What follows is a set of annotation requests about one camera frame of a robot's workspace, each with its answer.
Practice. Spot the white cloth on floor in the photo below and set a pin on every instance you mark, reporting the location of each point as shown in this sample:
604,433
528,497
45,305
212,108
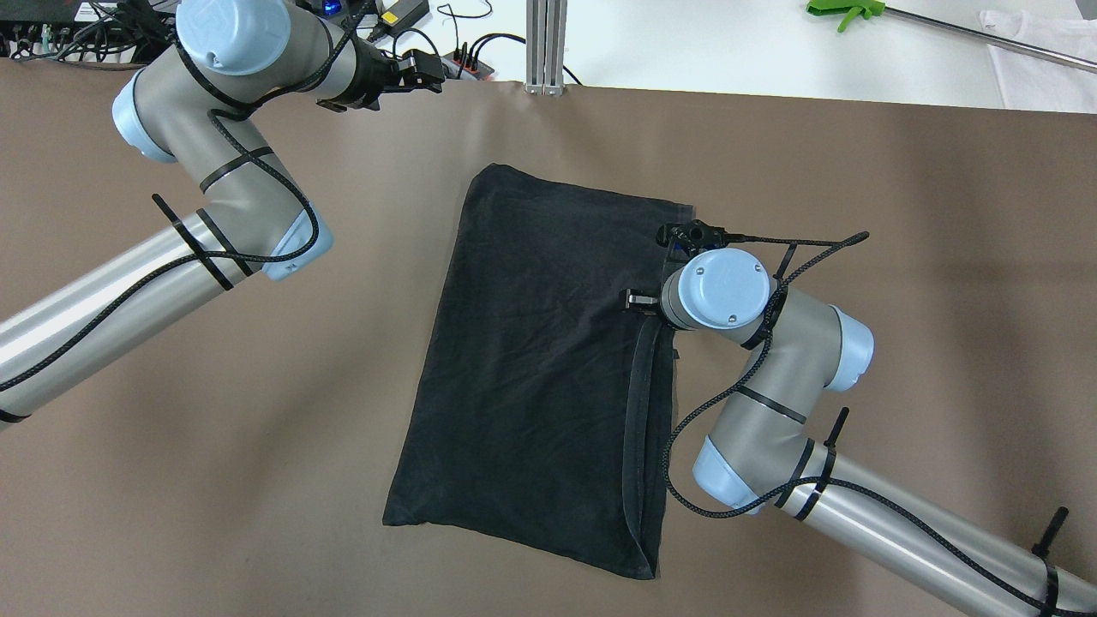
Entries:
1032,84

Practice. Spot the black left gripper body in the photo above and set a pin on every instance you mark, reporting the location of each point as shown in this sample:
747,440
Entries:
370,68

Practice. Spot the black network switch box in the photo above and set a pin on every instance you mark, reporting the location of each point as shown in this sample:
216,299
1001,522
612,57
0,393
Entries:
102,34

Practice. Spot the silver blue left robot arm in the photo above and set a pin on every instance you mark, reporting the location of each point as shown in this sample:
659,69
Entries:
194,107

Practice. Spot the aluminium frame post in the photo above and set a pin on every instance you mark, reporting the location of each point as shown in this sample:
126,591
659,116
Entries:
545,34

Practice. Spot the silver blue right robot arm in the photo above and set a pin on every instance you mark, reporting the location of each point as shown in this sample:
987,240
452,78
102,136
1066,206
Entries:
934,413

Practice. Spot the green handled metal rod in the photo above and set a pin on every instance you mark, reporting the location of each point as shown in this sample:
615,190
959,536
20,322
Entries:
848,10

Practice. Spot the grey orange USB hub right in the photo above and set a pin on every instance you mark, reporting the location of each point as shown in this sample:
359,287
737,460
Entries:
467,69

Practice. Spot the black printed t-shirt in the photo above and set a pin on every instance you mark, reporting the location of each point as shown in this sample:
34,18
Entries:
544,404

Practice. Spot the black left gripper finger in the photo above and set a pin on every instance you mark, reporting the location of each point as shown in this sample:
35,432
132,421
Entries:
421,70

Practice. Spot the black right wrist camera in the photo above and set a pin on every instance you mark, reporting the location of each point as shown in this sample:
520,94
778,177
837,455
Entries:
683,241

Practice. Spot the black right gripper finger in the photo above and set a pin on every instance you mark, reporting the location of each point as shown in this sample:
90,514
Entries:
641,302

